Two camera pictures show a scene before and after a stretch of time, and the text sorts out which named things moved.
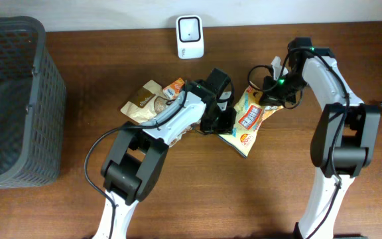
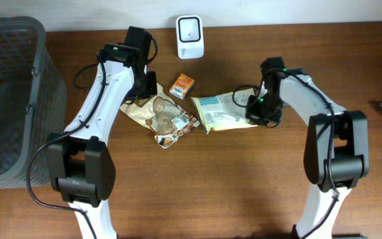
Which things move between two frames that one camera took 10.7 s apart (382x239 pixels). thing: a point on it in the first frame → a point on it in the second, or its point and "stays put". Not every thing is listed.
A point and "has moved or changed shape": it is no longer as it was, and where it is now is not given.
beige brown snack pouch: (147, 103) stays put
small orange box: (171, 91) has moved or changed shape
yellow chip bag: (249, 113) has moved or changed shape
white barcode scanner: (190, 37) stays put
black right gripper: (272, 97) → (256, 117)
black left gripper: (227, 127) → (152, 87)
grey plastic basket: (22, 104) stays put
